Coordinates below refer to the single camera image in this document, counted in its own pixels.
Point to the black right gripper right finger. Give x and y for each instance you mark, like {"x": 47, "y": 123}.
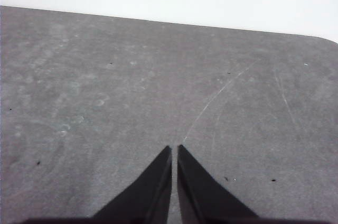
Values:
{"x": 200, "y": 197}

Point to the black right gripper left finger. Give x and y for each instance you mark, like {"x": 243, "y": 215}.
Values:
{"x": 150, "y": 195}

